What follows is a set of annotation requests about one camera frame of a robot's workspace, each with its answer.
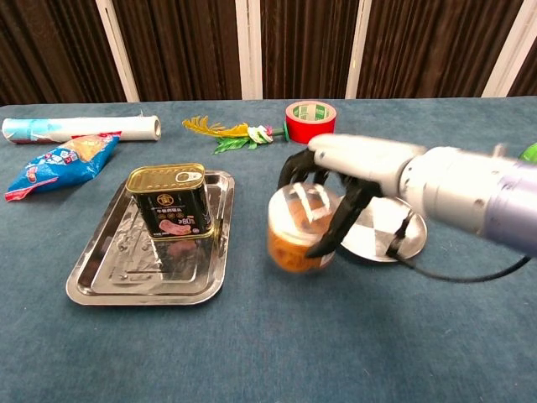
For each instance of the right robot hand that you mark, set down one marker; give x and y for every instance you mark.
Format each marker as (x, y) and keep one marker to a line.
(365, 161)

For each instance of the clear plastic rubber band jar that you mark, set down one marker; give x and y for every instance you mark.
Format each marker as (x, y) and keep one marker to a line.
(293, 247)

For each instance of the black luncheon meat tin can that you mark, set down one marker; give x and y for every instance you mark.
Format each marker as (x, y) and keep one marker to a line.
(176, 210)

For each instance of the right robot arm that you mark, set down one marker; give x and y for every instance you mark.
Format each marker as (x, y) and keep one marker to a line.
(470, 193)

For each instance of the red tape roll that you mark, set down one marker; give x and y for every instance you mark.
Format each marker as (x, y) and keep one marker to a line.
(310, 121)

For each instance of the round stainless steel plate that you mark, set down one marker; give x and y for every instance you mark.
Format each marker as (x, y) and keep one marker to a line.
(377, 235)

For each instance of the green object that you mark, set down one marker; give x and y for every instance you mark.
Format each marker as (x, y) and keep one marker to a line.
(532, 152)

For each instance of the blue felt table cover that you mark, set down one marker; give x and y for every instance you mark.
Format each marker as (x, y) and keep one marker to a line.
(293, 348)

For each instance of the brown pleated curtain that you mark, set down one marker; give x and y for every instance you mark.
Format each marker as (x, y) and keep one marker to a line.
(189, 42)

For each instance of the rectangular stainless steel tray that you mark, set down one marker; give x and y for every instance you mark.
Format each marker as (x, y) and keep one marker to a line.
(168, 277)

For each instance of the white plastic wrap roll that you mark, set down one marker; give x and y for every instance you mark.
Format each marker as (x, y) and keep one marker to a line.
(105, 126)

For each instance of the blue snack bag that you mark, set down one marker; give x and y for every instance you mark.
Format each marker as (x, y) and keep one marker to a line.
(54, 168)

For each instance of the white frame post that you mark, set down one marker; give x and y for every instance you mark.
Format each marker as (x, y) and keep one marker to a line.
(249, 50)
(509, 46)
(358, 50)
(117, 50)

